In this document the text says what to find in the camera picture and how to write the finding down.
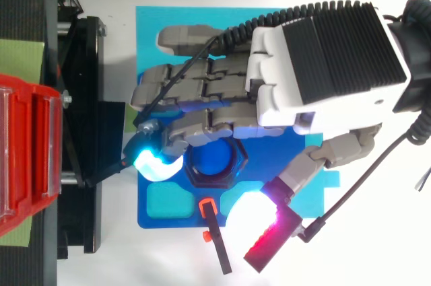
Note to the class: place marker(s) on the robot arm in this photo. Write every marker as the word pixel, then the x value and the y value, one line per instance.
pixel 417 64

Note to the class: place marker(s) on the red bin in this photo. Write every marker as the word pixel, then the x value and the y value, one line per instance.
pixel 30 151

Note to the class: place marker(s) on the black-and-orange clip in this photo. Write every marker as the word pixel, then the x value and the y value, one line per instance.
pixel 220 245

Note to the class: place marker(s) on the black stand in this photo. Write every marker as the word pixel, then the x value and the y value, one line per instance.
pixel 87 97

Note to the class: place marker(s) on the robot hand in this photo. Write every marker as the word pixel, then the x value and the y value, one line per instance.
pixel 336 64

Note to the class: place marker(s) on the blue plate with square hollows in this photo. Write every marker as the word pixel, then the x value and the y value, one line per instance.
pixel 269 158

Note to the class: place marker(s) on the large turquoise plate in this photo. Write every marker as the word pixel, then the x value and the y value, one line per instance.
pixel 148 37

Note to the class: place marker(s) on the large black nut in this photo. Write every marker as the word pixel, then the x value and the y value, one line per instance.
pixel 240 161

